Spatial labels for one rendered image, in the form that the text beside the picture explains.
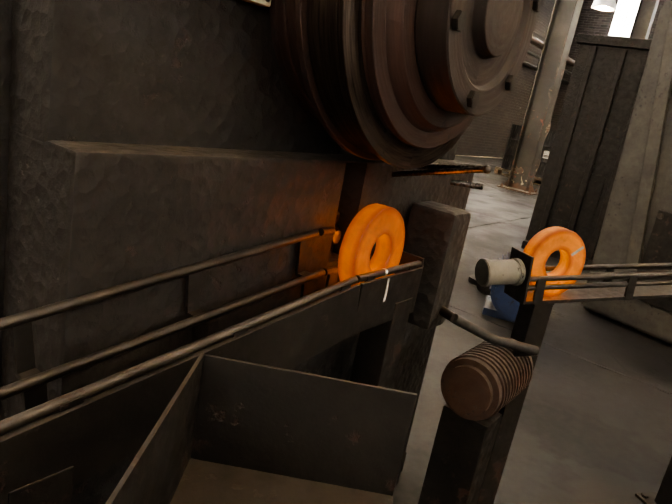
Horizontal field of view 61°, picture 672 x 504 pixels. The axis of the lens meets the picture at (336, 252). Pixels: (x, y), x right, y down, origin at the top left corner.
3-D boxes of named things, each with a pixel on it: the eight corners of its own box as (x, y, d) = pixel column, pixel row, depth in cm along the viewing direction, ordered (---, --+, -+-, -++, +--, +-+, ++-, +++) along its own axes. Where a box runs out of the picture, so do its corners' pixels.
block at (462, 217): (382, 313, 117) (407, 199, 111) (402, 306, 124) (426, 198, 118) (427, 333, 112) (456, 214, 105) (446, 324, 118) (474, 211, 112)
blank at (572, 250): (529, 304, 130) (539, 310, 127) (510, 249, 123) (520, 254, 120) (582, 268, 132) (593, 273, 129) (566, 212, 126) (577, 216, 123)
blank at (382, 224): (329, 238, 86) (347, 244, 84) (384, 184, 94) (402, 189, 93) (344, 311, 95) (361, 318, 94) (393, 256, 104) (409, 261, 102)
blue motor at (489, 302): (479, 322, 291) (496, 258, 282) (485, 292, 345) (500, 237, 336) (541, 339, 284) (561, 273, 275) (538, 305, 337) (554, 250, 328)
